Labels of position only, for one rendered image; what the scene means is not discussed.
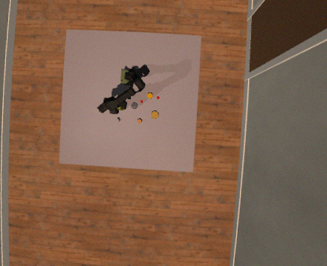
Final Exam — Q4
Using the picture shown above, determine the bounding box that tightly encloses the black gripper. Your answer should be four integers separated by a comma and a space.
118, 101, 127, 109

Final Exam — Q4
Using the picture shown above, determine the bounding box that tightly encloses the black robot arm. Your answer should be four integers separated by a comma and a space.
98, 69, 146, 114

